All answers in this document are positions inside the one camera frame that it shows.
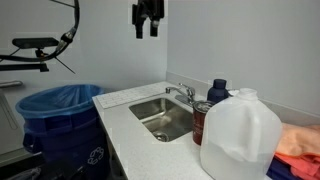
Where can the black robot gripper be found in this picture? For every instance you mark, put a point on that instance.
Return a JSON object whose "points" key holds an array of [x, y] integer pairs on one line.
{"points": [[151, 8]]}

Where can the chrome tap faucet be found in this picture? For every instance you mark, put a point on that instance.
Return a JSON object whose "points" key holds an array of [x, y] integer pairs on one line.
{"points": [[188, 91]]}

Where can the white keyboard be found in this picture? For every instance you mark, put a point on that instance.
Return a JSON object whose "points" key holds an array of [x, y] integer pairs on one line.
{"points": [[133, 94]]}

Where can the stainless steel sink basin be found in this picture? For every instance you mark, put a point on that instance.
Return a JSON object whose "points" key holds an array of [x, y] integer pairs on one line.
{"points": [[166, 116]]}

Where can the dark blue bottle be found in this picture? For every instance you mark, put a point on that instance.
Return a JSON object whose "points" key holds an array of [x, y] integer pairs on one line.
{"points": [[217, 93]]}

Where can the blue plastic bin liner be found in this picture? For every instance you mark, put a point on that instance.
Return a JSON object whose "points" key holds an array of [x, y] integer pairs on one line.
{"points": [[56, 98]]}

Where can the blue recycling bin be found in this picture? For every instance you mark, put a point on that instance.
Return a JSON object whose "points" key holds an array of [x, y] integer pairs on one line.
{"points": [[66, 140]]}

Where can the translucent plastic gallon jug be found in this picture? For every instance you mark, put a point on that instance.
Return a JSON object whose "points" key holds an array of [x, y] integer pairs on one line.
{"points": [[240, 133]]}

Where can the orange cloth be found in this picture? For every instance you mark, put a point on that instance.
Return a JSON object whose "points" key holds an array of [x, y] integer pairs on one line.
{"points": [[298, 140]]}

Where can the dark blue cloth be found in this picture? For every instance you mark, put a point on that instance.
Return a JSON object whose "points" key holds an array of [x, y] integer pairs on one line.
{"points": [[278, 171]]}

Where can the red cloth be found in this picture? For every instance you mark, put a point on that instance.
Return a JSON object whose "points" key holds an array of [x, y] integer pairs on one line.
{"points": [[306, 165]]}

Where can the black bar-shaped camera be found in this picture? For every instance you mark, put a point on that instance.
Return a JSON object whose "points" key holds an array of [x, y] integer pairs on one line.
{"points": [[35, 42]]}

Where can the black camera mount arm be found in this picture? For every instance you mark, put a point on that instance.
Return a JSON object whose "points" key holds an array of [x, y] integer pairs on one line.
{"points": [[26, 67]]}

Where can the grey wall handrail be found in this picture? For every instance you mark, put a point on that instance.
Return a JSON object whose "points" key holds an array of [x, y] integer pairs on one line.
{"points": [[10, 83]]}

